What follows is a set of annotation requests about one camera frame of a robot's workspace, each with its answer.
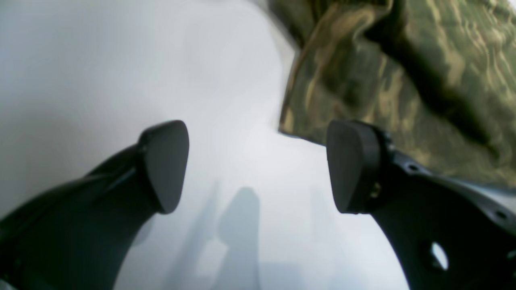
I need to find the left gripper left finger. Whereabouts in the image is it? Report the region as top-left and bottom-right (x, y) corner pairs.
(1, 120), (189, 290)

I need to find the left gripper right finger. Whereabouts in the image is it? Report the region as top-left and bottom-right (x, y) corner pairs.
(326, 120), (516, 290)

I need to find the camouflage t-shirt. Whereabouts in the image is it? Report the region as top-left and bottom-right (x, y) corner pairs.
(266, 0), (516, 189)

